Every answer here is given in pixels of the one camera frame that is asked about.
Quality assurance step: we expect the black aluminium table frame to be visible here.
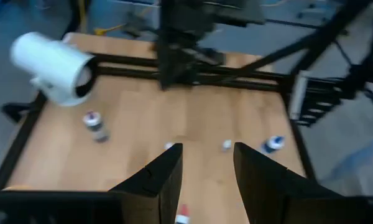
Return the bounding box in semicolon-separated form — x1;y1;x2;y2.
0;0;373;194

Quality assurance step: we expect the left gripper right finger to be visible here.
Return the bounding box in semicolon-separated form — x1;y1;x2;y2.
233;141;344;224

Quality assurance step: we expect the large purple food coloring bottle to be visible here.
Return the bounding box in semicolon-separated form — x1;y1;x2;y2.
82;110;111;144

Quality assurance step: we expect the white cylindrical lamp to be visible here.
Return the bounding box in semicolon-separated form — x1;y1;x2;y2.
9;30;98;108

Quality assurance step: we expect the yellow plug cable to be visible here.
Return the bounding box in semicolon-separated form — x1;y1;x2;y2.
93;23;128;37

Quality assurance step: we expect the blue-ringed bottle cap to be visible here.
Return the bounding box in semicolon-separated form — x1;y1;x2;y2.
260;134;286;155

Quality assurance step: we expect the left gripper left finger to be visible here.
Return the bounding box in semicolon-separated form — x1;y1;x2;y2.
108;142;184;224

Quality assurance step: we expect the large pink food coloring bottle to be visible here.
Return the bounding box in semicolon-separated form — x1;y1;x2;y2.
175;203;191;224

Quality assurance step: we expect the silver aluminium bracket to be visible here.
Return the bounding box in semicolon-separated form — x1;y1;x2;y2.
288;70;310;121

